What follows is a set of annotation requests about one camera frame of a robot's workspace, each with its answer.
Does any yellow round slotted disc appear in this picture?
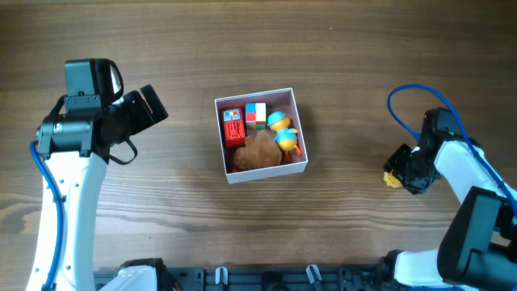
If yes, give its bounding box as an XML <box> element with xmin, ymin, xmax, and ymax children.
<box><xmin>383</xmin><ymin>171</ymin><xmax>403</xmax><ymax>188</ymax></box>

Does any orange duck toy blue hat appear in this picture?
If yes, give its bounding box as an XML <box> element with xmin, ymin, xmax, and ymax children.
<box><xmin>267</xmin><ymin>112</ymin><xmax>302</xmax><ymax>163</ymax></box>

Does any multicolour puzzle cube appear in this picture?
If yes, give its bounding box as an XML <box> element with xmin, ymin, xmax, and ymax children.
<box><xmin>245</xmin><ymin>103</ymin><xmax>267</xmax><ymax>129</ymax></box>

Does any red toy truck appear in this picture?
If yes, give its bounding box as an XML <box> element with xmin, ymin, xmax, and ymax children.
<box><xmin>222</xmin><ymin>108</ymin><xmax>246</xmax><ymax>148</ymax></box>

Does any left blue cable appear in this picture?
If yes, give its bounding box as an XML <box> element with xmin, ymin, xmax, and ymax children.
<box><xmin>29</xmin><ymin>140</ymin><xmax>65</xmax><ymax>291</ymax></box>

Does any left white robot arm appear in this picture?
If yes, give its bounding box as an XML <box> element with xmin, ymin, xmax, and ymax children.
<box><xmin>27</xmin><ymin>58</ymin><xmax>168</xmax><ymax>290</ymax></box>

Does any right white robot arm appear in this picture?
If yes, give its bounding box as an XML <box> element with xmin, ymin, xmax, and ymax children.
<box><xmin>383</xmin><ymin>108</ymin><xmax>516</xmax><ymax>290</ymax></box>

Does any brown plush toy with carrot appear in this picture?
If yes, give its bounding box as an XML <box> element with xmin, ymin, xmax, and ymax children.
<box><xmin>232</xmin><ymin>129</ymin><xmax>283</xmax><ymax>172</ymax></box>

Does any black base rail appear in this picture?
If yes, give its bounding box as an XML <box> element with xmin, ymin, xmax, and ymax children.
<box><xmin>92</xmin><ymin>264</ymin><xmax>389</xmax><ymax>291</ymax></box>

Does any white box with pink interior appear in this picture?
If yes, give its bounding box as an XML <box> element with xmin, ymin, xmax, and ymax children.
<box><xmin>215</xmin><ymin>88</ymin><xmax>308</xmax><ymax>183</ymax></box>

